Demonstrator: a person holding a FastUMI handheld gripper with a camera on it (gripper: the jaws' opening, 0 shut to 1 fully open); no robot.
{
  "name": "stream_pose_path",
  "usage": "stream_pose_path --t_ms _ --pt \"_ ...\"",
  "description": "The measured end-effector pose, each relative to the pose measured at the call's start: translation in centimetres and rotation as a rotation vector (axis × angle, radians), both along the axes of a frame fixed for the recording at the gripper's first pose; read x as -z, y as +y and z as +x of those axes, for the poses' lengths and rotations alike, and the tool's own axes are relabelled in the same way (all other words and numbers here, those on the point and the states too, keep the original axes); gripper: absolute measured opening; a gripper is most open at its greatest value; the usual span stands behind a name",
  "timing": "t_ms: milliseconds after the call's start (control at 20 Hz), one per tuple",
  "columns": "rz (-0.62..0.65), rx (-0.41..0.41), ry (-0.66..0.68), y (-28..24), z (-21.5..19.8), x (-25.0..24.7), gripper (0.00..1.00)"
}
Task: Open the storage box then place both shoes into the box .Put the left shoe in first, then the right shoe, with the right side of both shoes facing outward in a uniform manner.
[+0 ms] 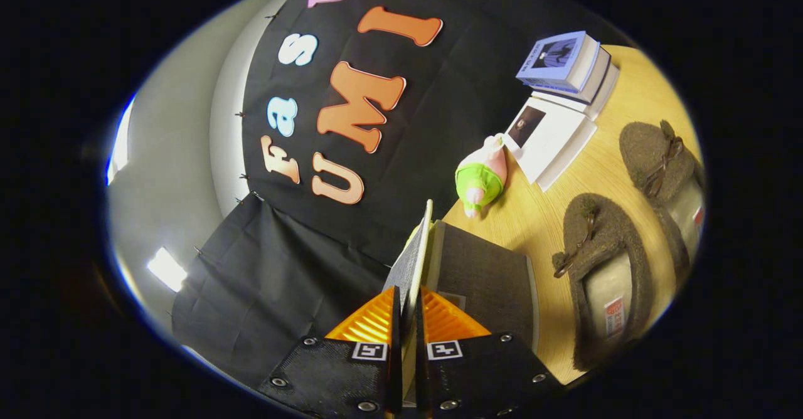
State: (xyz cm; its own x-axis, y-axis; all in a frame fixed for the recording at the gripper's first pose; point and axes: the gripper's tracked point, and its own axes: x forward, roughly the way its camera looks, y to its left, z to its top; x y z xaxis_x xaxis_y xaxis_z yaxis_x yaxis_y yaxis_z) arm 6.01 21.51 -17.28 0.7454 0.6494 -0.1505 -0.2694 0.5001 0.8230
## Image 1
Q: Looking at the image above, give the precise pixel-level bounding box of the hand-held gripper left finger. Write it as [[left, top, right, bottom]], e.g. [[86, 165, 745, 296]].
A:
[[258, 286, 402, 416]]

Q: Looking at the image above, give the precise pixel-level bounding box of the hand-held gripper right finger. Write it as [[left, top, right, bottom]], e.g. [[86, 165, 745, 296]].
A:
[[414, 286, 565, 416]]

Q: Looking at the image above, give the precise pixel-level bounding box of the grey fabric storage box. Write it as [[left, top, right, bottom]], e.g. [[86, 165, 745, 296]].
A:
[[383, 199, 540, 407]]

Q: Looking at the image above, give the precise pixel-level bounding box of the brown fuzzy shoe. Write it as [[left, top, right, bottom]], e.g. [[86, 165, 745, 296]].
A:
[[552, 193, 654, 373], [619, 120, 706, 294]]

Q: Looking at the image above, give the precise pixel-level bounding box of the green and pink plush toy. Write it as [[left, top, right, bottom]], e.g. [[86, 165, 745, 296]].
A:
[[455, 133, 509, 219]]

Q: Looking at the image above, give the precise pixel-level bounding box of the white book with dark photo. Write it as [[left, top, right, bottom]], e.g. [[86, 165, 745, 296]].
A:
[[502, 96, 598, 193]]

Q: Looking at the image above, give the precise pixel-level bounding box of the row of black cloth clips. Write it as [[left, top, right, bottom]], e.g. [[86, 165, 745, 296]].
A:
[[191, 11, 280, 260]]

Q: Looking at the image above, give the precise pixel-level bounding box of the book with blue spine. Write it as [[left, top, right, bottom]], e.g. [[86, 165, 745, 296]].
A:
[[546, 46, 612, 105]]

